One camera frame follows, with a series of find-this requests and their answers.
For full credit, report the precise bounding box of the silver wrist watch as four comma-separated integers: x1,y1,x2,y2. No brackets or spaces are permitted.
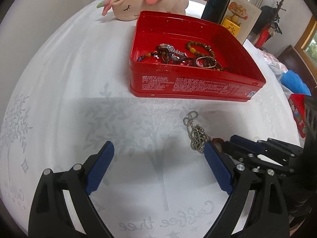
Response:
158,44,188,63

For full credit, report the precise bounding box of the dark wooden headboard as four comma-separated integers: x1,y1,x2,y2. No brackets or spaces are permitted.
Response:
277,45,316,97

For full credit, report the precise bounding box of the open book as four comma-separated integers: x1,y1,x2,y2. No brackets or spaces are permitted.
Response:
201,0,261,44

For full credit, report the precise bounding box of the small red tin box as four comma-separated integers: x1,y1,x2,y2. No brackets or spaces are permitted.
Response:
288,93,307,138

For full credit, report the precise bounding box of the mouse figurine yellow block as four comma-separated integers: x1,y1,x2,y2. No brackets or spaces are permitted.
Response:
221,2,248,37

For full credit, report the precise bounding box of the white tablecloth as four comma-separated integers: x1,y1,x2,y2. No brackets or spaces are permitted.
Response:
1,2,300,237

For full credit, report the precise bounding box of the large red tin box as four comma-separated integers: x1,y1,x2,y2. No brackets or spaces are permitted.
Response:
130,11,266,102

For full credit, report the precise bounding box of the silver chain brown ring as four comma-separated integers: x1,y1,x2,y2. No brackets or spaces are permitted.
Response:
183,110,225,154

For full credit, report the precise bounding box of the brown wooden bead bracelet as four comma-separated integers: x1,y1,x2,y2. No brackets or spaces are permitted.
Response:
186,40,216,60

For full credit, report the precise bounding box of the blue knitted cloth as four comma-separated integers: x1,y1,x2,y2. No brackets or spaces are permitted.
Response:
281,70,311,96

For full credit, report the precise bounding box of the wide silver bangle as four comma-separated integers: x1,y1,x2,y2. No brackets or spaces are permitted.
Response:
196,57,217,69

